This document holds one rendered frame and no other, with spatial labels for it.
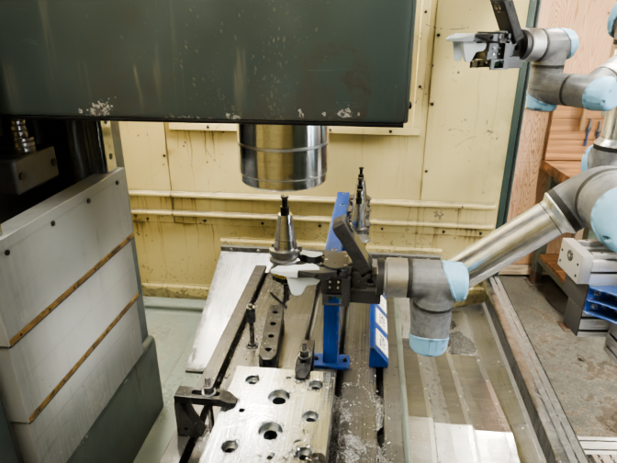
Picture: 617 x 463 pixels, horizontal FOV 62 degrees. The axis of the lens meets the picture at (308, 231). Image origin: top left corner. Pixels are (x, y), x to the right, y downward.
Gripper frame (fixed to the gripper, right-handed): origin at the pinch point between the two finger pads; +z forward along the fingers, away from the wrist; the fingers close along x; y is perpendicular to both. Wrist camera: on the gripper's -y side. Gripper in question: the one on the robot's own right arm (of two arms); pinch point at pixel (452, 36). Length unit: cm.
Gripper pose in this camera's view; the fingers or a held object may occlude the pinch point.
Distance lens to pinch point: 125.1
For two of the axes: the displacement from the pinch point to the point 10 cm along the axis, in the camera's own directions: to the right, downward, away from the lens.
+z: -9.2, 1.5, -3.7
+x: -3.9, -3.5, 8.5
